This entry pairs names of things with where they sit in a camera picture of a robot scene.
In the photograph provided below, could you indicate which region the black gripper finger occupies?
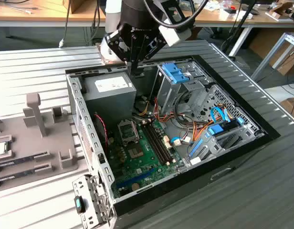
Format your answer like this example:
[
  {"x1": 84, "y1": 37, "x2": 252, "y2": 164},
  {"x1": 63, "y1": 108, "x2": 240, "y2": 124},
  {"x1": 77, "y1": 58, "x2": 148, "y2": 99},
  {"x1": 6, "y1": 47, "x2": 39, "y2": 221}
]
[
  {"x1": 135, "y1": 34, "x2": 167, "y2": 72},
  {"x1": 107, "y1": 23, "x2": 136, "y2": 72}
]

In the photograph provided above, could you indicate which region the metal socket cover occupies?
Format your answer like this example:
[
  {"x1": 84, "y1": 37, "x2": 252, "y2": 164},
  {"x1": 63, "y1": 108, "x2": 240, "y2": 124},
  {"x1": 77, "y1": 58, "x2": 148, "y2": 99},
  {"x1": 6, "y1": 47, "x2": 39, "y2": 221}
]
[{"x1": 117, "y1": 118, "x2": 140, "y2": 145}]

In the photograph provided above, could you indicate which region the CPU socket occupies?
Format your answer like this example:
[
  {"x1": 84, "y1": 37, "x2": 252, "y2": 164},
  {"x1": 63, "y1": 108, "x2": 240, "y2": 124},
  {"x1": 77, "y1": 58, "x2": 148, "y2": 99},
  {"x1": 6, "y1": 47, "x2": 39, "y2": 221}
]
[{"x1": 127, "y1": 142, "x2": 145, "y2": 160}]

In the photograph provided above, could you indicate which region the blue drive latch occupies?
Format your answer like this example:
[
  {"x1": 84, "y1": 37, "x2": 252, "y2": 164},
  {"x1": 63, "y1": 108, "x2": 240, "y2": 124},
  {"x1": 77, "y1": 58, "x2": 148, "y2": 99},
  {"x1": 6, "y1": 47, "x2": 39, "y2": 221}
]
[{"x1": 162, "y1": 62, "x2": 193, "y2": 84}]

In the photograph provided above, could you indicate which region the brown cardboard box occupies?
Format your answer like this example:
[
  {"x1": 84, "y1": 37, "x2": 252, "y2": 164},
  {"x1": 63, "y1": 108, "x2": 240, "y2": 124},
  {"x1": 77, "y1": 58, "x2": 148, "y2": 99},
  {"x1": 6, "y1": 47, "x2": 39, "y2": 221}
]
[{"x1": 63, "y1": 0, "x2": 87, "y2": 14}]

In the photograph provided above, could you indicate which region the grey power supply unit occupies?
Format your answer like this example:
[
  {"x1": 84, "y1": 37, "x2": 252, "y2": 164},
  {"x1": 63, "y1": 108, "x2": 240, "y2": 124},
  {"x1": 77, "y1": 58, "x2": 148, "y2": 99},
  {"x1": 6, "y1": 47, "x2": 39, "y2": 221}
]
[{"x1": 82, "y1": 72, "x2": 137, "y2": 135}]

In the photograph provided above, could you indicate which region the white paper box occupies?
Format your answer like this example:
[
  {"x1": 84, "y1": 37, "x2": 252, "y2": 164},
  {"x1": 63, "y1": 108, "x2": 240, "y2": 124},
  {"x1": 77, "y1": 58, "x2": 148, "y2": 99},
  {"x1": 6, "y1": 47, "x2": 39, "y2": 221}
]
[{"x1": 219, "y1": 8, "x2": 254, "y2": 21}]

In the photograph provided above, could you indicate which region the long wooden desk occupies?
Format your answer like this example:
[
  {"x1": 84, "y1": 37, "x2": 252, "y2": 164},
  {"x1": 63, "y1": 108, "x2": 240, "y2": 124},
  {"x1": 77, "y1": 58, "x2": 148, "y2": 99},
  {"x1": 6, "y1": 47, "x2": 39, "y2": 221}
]
[{"x1": 0, "y1": 0, "x2": 294, "y2": 57}]

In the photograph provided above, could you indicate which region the black case fan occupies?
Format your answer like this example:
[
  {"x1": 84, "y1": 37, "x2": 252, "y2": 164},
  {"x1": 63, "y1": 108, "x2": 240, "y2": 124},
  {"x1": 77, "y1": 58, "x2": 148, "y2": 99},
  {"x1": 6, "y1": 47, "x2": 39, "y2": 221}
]
[{"x1": 93, "y1": 112, "x2": 112, "y2": 154}]

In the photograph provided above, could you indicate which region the black stand pole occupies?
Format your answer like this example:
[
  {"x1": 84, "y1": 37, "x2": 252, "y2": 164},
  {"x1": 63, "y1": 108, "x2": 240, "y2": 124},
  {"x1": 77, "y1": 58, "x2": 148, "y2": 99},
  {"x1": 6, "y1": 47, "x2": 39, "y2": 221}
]
[{"x1": 220, "y1": 0, "x2": 257, "y2": 58}]

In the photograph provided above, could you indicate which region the black RAM slot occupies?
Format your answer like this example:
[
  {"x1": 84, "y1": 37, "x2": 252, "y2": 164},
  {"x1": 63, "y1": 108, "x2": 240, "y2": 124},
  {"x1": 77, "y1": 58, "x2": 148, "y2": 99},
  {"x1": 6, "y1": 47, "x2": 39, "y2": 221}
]
[
  {"x1": 145, "y1": 121, "x2": 171, "y2": 166},
  {"x1": 147, "y1": 120, "x2": 174, "y2": 165},
  {"x1": 142, "y1": 122, "x2": 168, "y2": 167},
  {"x1": 149, "y1": 119, "x2": 176, "y2": 164}
]

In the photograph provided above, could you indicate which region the beige board connector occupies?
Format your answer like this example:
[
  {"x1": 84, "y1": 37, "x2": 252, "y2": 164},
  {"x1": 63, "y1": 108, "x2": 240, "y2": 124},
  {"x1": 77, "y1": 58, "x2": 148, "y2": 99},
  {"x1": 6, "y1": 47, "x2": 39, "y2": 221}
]
[{"x1": 163, "y1": 135, "x2": 173, "y2": 150}]

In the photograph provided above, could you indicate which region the blue disk carrier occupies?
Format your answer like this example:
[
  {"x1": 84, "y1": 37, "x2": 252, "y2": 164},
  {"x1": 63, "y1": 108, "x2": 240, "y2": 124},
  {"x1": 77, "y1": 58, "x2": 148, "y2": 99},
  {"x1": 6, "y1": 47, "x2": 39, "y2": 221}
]
[{"x1": 188, "y1": 116, "x2": 245, "y2": 158}]

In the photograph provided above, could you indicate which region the large flat cardboard box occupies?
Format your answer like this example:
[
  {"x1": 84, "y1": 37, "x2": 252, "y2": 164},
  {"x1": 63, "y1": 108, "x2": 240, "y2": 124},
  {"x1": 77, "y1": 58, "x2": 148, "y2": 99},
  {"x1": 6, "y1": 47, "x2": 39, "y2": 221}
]
[{"x1": 248, "y1": 28, "x2": 294, "y2": 76}]

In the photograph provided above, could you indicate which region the grey disk bay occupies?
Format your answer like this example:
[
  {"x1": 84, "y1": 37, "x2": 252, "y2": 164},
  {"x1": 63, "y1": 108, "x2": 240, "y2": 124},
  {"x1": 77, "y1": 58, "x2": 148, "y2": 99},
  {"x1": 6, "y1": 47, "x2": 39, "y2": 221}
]
[{"x1": 185, "y1": 124, "x2": 266, "y2": 167}]

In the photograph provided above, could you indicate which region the green motherboard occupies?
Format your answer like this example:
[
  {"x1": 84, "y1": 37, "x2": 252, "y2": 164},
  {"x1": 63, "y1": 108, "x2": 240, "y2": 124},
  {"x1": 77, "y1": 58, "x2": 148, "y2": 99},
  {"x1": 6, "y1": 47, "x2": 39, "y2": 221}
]
[{"x1": 106, "y1": 118, "x2": 189, "y2": 199}]

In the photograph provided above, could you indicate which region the open cardboard box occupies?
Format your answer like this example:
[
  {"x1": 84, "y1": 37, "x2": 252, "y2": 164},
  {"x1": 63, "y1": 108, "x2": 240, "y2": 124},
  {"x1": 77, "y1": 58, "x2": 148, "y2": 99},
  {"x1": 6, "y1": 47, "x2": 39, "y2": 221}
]
[{"x1": 268, "y1": 0, "x2": 294, "y2": 23}]

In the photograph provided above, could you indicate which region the blue expansion slot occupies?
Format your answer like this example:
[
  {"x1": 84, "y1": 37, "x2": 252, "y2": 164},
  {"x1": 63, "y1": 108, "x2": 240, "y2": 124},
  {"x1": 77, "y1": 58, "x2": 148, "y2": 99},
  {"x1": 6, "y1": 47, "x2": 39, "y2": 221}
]
[{"x1": 115, "y1": 167, "x2": 155, "y2": 189}]

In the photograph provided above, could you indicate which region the grey parts rack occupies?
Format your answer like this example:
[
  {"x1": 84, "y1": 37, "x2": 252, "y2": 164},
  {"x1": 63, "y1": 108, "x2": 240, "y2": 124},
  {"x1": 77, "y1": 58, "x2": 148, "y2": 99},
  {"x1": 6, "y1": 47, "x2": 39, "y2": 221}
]
[{"x1": 0, "y1": 92, "x2": 88, "y2": 192}]

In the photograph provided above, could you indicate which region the small cardboard box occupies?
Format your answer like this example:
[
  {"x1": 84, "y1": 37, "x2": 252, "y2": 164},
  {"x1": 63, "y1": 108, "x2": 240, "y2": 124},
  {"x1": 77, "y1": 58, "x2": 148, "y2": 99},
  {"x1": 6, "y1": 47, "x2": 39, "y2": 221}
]
[{"x1": 280, "y1": 97, "x2": 294, "y2": 114}]

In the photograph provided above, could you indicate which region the black open PC case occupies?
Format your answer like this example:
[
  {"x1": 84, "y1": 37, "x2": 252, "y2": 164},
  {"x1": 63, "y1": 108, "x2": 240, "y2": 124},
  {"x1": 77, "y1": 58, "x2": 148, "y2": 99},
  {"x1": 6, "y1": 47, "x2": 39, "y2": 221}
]
[{"x1": 65, "y1": 55, "x2": 281, "y2": 229}]

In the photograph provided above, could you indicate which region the dark RAM stick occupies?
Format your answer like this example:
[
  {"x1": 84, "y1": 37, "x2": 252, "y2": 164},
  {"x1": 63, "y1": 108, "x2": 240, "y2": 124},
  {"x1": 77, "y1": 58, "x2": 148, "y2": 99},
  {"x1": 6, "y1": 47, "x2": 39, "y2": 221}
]
[
  {"x1": 0, "y1": 154, "x2": 38, "y2": 167},
  {"x1": 0, "y1": 168, "x2": 39, "y2": 184}
]

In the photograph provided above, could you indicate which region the black latch teal button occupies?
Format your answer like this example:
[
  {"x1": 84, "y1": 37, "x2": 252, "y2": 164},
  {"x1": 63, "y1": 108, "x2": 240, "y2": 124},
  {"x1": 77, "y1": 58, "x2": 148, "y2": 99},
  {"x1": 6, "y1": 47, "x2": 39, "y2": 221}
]
[{"x1": 73, "y1": 195, "x2": 87, "y2": 215}]

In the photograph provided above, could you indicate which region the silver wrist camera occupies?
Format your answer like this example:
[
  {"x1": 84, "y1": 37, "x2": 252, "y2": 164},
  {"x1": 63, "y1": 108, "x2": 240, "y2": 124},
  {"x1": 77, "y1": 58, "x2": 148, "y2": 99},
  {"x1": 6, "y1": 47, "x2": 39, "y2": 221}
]
[{"x1": 158, "y1": 24, "x2": 182, "y2": 47}]

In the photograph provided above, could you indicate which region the black camera bracket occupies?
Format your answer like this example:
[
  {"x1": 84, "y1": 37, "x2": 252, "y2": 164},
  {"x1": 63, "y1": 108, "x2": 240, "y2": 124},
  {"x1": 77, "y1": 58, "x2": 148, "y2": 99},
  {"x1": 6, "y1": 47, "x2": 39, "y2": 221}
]
[{"x1": 161, "y1": 0, "x2": 193, "y2": 41}]

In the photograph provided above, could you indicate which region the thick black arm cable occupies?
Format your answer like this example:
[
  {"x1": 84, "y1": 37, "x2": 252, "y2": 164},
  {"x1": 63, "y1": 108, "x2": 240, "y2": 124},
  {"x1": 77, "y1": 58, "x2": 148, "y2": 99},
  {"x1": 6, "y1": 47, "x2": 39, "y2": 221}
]
[{"x1": 156, "y1": 0, "x2": 210, "y2": 29}]

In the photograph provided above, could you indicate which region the grey cable with plug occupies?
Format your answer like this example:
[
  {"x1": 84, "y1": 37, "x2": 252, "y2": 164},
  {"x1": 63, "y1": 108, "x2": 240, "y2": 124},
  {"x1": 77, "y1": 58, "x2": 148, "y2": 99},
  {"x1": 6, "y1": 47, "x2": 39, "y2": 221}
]
[{"x1": 58, "y1": 0, "x2": 72, "y2": 49}]

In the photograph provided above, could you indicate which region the thick black case cable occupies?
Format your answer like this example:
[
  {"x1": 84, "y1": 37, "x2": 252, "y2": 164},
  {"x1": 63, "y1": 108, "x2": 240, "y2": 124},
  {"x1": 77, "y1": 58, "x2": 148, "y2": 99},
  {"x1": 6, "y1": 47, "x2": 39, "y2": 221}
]
[{"x1": 172, "y1": 90, "x2": 194, "y2": 135}]

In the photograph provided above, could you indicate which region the yellow red wire bundle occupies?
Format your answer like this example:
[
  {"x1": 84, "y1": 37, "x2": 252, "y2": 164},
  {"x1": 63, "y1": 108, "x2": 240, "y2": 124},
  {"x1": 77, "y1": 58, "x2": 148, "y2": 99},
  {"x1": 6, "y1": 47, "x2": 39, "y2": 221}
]
[{"x1": 136, "y1": 97, "x2": 178, "y2": 125}]

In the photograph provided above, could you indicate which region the blue SATA wire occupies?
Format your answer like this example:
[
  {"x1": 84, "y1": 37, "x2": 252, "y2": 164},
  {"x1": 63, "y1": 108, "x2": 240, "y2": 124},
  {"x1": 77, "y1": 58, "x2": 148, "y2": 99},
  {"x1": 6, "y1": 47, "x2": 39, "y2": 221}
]
[{"x1": 210, "y1": 106, "x2": 231, "y2": 125}]

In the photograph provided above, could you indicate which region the orange wire bundle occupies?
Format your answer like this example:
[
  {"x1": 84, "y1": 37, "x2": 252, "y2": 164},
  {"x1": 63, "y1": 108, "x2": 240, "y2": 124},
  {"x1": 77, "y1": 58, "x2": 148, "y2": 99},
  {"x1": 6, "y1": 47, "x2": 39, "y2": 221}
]
[{"x1": 190, "y1": 118, "x2": 216, "y2": 145}]

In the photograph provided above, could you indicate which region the red twisted fan wire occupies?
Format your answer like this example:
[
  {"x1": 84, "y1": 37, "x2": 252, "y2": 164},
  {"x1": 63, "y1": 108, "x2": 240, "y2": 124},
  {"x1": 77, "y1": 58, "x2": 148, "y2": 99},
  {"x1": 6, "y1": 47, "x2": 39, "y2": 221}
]
[{"x1": 93, "y1": 113, "x2": 109, "y2": 150}]

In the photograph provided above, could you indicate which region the aluminium profile frame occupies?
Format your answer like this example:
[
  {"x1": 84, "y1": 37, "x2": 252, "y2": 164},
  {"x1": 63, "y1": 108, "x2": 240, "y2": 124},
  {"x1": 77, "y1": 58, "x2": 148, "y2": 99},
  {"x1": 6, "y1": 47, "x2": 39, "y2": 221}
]
[{"x1": 251, "y1": 32, "x2": 294, "y2": 82}]

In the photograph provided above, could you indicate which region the grey card retainer bracket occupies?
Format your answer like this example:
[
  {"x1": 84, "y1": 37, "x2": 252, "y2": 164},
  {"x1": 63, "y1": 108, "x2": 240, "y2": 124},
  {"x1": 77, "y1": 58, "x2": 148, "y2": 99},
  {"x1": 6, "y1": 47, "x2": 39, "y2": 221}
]
[{"x1": 72, "y1": 174, "x2": 117, "y2": 228}]

